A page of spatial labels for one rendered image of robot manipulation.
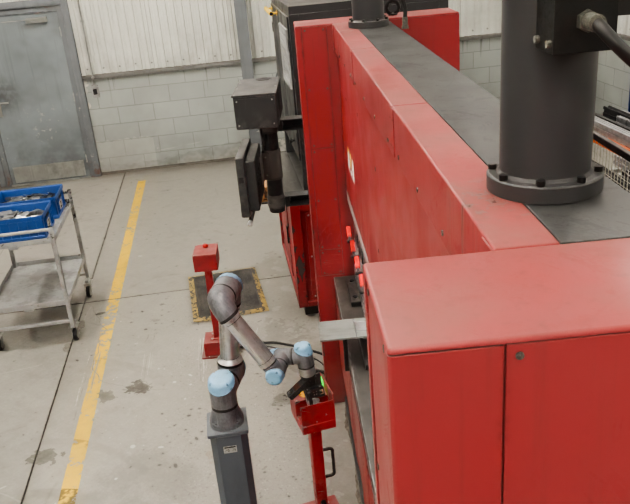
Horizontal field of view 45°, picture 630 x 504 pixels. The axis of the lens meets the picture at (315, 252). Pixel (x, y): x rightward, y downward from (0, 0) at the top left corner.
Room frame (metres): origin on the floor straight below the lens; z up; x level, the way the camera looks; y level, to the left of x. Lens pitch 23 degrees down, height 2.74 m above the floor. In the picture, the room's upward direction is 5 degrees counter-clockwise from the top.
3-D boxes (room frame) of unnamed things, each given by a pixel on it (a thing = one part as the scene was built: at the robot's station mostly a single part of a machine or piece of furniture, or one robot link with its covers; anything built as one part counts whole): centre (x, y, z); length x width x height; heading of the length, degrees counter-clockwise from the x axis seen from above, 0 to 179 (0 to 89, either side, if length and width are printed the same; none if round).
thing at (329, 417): (2.92, 0.07, 0.75); 0.20 x 0.16 x 0.18; 16
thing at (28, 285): (5.50, 2.21, 0.47); 0.90 x 0.66 x 0.95; 6
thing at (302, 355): (2.86, 0.09, 1.04); 0.09 x 0.08 x 0.11; 79
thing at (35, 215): (5.33, 2.21, 0.92); 0.50 x 0.36 x 0.18; 96
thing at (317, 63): (4.12, -0.42, 1.15); 0.85 x 0.25 x 2.30; 91
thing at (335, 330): (3.14, -0.12, 1.00); 0.26 x 0.18 x 0.01; 91
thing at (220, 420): (2.80, 0.45, 0.82); 0.15 x 0.15 x 0.10
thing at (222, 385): (2.81, 0.45, 0.94); 0.13 x 0.12 x 0.14; 169
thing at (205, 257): (4.77, 0.75, 0.41); 0.25 x 0.20 x 0.83; 91
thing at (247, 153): (4.34, 0.34, 1.42); 0.45 x 0.12 x 0.36; 178
